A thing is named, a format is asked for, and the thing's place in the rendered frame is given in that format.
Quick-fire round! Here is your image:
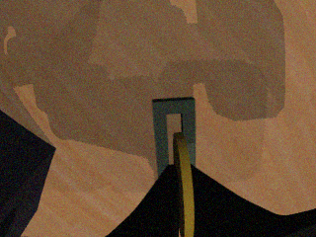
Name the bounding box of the dark grey box side wall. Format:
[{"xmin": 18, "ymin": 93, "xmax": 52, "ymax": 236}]
[{"xmin": 0, "ymin": 110, "xmax": 56, "ymax": 237}]

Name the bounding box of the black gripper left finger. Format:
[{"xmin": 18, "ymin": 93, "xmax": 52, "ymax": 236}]
[{"xmin": 106, "ymin": 165, "xmax": 181, "ymax": 237}]

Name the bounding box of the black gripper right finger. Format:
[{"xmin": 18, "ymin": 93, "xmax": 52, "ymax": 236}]
[{"xmin": 190, "ymin": 165, "xmax": 316, "ymax": 237}]

